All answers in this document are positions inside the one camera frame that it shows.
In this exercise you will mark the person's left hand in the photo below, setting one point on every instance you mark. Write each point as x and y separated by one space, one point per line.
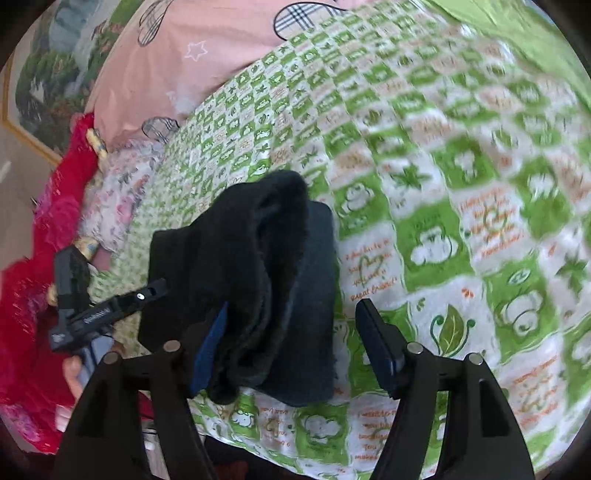
71 368

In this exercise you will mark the black pants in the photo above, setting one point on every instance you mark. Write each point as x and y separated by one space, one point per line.
265 253

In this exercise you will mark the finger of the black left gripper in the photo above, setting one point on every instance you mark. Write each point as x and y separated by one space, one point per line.
135 301

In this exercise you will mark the red fuzzy blanket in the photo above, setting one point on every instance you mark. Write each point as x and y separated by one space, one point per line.
32 382

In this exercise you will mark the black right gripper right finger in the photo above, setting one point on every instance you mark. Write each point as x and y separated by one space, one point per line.
385 346

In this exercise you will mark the pink quilt with plaid hearts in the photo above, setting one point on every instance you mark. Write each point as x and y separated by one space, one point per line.
173 54

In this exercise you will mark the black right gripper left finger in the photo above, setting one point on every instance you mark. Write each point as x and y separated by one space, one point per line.
201 341

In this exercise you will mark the green white checkered bedsheet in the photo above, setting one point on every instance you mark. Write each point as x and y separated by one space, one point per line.
459 179

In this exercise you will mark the framed landscape painting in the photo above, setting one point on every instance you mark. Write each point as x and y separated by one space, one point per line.
51 72

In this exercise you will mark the white floral pillow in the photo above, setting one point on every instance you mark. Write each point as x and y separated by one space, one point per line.
116 191

